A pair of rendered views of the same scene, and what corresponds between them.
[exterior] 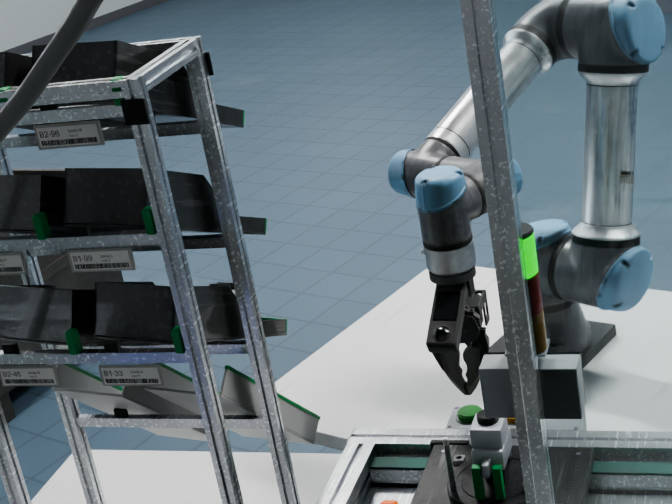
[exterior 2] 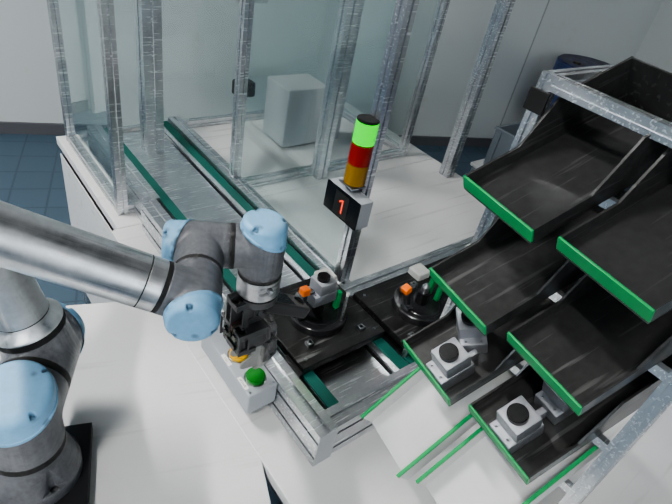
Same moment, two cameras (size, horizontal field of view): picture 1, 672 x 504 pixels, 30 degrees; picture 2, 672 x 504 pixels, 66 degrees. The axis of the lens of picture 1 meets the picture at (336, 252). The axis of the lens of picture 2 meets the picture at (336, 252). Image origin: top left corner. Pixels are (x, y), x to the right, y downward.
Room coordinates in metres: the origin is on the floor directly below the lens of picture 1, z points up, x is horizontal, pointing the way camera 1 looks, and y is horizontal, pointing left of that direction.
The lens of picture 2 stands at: (2.31, 0.22, 1.83)
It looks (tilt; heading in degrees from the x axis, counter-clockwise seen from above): 36 degrees down; 204
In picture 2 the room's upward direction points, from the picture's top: 13 degrees clockwise
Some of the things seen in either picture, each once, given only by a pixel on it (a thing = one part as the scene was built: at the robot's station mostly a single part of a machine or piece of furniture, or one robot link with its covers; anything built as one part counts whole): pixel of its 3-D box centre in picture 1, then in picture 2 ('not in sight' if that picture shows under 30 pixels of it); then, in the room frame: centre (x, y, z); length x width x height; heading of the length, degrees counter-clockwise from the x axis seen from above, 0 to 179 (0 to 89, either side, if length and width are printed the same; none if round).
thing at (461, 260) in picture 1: (448, 255); (259, 283); (1.74, -0.17, 1.23); 0.08 x 0.08 x 0.05
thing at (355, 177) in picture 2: not in sight; (356, 172); (1.35, -0.21, 1.29); 0.05 x 0.05 x 0.05
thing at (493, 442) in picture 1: (489, 439); (325, 286); (1.48, -0.16, 1.06); 0.08 x 0.04 x 0.07; 159
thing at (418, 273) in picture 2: not in sight; (423, 295); (1.29, 0.02, 1.01); 0.24 x 0.24 x 0.13; 69
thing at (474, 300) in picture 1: (458, 301); (251, 316); (1.75, -0.17, 1.15); 0.09 x 0.08 x 0.12; 159
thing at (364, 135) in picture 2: not in sight; (365, 131); (1.35, -0.21, 1.39); 0.05 x 0.05 x 0.05
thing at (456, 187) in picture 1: (444, 206); (260, 246); (1.74, -0.17, 1.31); 0.09 x 0.08 x 0.11; 130
